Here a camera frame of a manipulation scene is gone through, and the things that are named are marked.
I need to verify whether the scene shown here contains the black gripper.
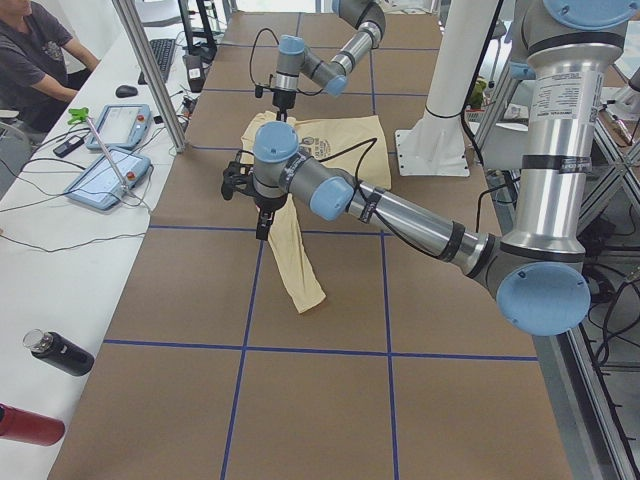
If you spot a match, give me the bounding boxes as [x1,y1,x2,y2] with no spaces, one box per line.
[272,89,296,122]
[254,194,288,240]

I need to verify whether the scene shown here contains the beige long sleeve graphic shirt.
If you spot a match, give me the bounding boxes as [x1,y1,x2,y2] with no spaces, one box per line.
[238,111,393,315]

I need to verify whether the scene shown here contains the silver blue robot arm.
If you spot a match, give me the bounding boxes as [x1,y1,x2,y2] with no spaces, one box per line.
[251,1,639,336]
[269,1,386,121]

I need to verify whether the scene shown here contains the black monitor stand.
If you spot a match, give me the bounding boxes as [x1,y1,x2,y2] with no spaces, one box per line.
[177,0,218,64]

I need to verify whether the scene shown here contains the black keyboard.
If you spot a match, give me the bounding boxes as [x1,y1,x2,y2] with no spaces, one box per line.
[149,38,176,82]

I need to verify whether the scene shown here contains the black computer mouse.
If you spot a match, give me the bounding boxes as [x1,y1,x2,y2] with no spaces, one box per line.
[115,85,138,98]

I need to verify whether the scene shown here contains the far blue teach pendant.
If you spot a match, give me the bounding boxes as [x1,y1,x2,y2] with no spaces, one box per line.
[89,104,152,150]

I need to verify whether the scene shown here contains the blue teach pendant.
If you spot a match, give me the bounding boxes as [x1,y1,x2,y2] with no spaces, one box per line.
[63,147,151,211]
[89,104,152,150]

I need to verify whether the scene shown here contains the near blue teach pendant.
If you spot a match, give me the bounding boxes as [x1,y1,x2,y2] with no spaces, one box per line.
[63,147,151,211]

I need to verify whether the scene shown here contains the green clip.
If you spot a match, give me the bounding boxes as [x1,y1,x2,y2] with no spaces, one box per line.
[67,107,91,125]

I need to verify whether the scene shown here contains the small black phone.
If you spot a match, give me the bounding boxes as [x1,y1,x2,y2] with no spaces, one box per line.
[53,135,84,158]

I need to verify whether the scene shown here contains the seated person in dark shirt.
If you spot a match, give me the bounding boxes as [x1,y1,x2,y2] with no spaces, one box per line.
[1,1,99,133]

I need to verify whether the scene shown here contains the black water bottle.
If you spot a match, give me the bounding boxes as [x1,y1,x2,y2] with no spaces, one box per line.
[23,329,95,377]

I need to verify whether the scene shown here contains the red water bottle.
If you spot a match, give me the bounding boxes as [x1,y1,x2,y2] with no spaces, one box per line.
[1,404,66,446]

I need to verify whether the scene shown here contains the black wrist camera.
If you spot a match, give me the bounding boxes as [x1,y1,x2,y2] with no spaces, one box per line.
[221,160,256,201]

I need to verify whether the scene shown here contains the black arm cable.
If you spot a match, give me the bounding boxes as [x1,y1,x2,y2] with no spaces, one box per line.
[249,28,326,97]
[319,138,401,236]

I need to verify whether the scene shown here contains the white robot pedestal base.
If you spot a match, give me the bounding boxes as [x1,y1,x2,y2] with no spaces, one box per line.
[396,0,502,177]

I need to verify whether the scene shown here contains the aluminium frame post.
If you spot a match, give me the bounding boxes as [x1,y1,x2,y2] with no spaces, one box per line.
[112,0,186,153]

